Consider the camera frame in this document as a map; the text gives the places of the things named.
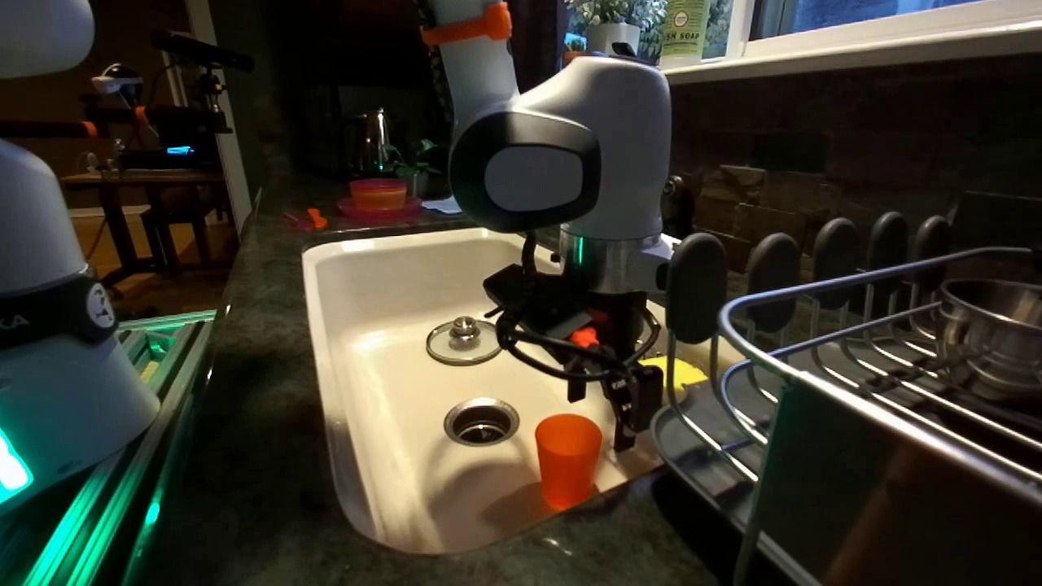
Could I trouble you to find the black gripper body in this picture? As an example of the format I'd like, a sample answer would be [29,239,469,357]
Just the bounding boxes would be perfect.
[481,265,657,386]

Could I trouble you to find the orange plastic cup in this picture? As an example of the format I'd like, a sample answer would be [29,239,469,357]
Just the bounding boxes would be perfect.
[536,415,603,511]

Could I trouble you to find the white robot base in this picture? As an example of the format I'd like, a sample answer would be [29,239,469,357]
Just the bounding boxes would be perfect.
[0,141,161,516]

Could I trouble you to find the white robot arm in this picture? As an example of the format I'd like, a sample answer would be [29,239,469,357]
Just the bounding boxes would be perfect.
[416,0,679,451]

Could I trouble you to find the round metal sink stopper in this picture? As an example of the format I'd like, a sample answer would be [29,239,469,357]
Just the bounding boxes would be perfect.
[427,317,503,368]

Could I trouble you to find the sink drain hole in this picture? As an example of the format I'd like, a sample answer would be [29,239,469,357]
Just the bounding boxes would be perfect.
[442,396,521,447]

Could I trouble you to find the white ceramic sink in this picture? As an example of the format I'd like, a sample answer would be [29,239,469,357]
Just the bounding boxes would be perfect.
[303,229,615,554]

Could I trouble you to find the yellow sponge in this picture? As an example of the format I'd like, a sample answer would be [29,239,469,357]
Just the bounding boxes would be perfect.
[642,355,708,400]

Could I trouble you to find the red bowl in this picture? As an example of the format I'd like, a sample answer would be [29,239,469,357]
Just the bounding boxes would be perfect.
[339,179,416,222]

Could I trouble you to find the grey dish drying rack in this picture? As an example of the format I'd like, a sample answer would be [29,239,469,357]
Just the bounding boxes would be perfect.
[652,216,1042,586]

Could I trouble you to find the white potted plant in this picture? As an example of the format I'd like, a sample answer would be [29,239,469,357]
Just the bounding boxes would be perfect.
[563,0,649,58]

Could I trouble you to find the green dish soap bottle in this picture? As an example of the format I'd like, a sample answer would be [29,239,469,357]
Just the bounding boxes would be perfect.
[663,0,711,64]

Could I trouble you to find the steel pot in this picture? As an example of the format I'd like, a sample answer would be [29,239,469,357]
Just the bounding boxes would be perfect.
[937,277,1042,411]

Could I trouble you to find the wooden table with gear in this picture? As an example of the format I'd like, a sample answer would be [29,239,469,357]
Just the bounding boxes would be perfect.
[62,29,255,287]

